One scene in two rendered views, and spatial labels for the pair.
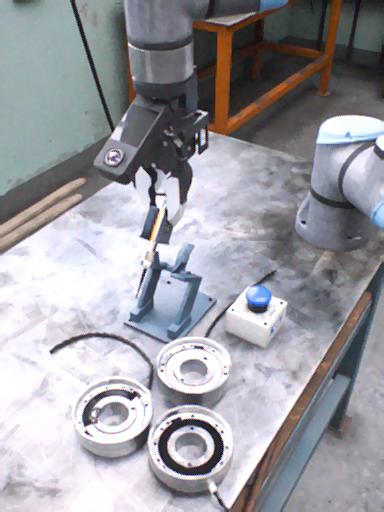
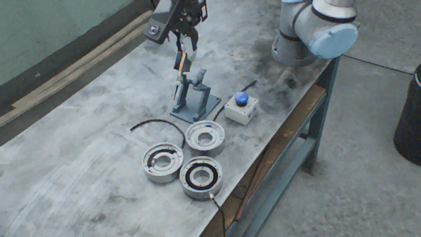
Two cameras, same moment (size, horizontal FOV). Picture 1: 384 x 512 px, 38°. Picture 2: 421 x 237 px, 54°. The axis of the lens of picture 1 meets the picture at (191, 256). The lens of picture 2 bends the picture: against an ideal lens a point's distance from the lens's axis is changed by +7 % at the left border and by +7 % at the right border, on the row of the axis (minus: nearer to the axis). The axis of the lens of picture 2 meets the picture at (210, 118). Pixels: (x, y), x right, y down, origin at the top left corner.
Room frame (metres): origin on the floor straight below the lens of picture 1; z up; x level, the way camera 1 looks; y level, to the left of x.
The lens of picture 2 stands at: (-0.15, -0.09, 1.63)
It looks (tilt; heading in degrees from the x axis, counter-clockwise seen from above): 47 degrees down; 6
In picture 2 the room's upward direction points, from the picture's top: 5 degrees counter-clockwise
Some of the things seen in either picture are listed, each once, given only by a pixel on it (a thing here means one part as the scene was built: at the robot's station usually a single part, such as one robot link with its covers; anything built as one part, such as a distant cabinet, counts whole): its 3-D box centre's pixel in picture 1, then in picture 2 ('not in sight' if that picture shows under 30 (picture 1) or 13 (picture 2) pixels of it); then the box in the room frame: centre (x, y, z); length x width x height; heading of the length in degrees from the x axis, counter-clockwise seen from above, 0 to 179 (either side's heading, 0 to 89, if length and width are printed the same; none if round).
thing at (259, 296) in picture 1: (257, 304); (241, 101); (0.65, -0.10, 0.85); 0.04 x 0.04 x 0.05
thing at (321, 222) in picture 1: (337, 208); (296, 39); (0.93, -0.28, 0.85); 0.15 x 0.15 x 0.10
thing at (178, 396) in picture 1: (193, 373); (205, 139); (0.53, -0.01, 0.82); 0.10 x 0.10 x 0.04
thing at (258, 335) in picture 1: (258, 314); (242, 106); (0.65, -0.11, 0.82); 0.08 x 0.07 x 0.05; 148
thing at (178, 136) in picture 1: (167, 118); (183, 3); (0.68, 0.03, 1.14); 0.09 x 0.08 x 0.12; 149
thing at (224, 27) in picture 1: (244, 56); not in sight; (3.28, -0.29, 0.39); 1.50 x 0.62 x 0.78; 148
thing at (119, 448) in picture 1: (114, 417); (163, 163); (0.46, 0.10, 0.82); 0.10 x 0.10 x 0.04
